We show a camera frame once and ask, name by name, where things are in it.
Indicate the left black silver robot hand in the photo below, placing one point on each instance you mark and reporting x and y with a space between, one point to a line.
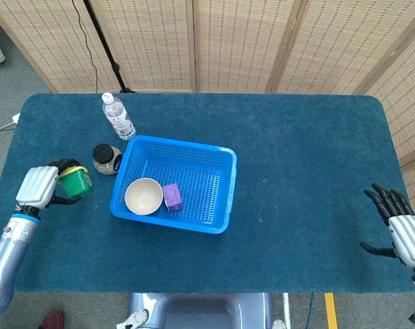
36 185

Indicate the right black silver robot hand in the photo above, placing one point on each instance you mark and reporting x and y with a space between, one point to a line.
409 240

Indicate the green container with yellow lid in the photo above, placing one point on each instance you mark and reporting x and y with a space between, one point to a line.
75 183

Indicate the glass jar with black lid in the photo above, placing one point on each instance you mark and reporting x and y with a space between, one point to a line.
104 157

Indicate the clear plastic water bottle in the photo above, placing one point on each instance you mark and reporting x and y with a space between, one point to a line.
120 118

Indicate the beige bowl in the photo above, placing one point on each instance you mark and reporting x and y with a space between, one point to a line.
144 197

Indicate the purple carton box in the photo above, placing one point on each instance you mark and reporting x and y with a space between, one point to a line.
172 196

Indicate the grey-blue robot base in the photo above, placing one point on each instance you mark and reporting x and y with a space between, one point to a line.
200 310

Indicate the blue plastic perforated basket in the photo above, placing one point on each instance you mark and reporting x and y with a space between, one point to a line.
207 205

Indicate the yellow floor tape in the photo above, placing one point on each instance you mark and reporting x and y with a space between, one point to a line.
331 312

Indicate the teal table mat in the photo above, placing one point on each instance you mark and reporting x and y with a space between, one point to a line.
296 171

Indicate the red shoe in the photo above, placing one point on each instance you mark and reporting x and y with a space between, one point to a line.
52 320

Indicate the white floor strip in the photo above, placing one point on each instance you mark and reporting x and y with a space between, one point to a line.
287 308

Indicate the black tripod stand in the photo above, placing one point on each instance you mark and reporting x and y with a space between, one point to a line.
106 51

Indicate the bamboo folding screen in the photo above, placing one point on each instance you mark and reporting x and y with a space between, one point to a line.
245 41

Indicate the white perforated bracket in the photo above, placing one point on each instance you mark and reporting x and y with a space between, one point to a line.
135 318
278 324

